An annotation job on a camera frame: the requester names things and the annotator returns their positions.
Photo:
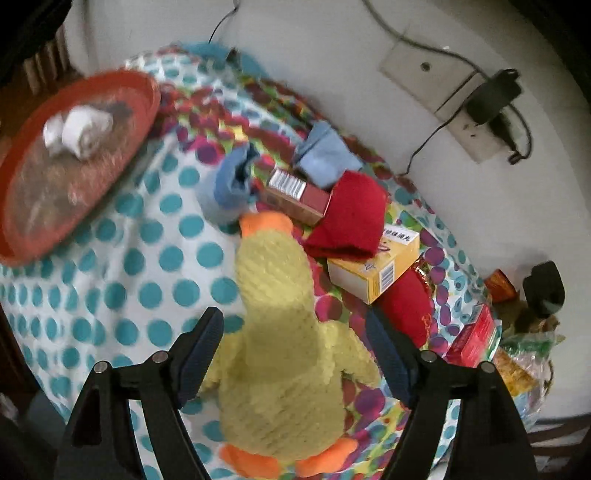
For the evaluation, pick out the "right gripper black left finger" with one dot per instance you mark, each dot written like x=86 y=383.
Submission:
x=99 y=440

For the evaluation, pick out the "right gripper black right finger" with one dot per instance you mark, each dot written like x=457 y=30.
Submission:
x=491 y=440

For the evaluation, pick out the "yellow knitted duck toy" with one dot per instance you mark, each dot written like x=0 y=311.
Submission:
x=279 y=378

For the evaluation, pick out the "red cigarette box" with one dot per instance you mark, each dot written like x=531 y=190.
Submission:
x=294 y=197

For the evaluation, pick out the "white plastic bag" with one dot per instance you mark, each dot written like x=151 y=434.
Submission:
x=80 y=131

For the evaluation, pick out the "red flat packet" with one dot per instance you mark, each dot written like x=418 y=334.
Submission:
x=470 y=348

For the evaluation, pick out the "snack bags pile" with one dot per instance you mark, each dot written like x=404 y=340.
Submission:
x=524 y=354

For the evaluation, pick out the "red pouch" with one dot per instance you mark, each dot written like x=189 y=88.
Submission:
x=407 y=304

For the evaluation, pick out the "black clip object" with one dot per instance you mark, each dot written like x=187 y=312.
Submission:
x=544 y=290

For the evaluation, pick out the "yellow medicine box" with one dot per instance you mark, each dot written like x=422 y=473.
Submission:
x=367 y=280

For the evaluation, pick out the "red folded cloth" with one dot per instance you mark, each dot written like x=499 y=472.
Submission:
x=353 y=224

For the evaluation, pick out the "red rusty round tray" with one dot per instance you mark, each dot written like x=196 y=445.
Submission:
x=43 y=196

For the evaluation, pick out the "colourful polka dot bedsheet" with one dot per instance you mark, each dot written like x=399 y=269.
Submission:
x=138 y=272

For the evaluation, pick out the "light blue folded sock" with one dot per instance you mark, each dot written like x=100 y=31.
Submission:
x=323 y=157

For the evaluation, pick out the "black power adapter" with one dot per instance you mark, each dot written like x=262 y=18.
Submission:
x=490 y=98

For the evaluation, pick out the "blue cloth under sheet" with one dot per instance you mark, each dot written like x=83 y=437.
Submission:
x=241 y=59

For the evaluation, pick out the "white wall socket plate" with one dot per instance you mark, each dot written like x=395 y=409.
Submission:
x=442 y=85

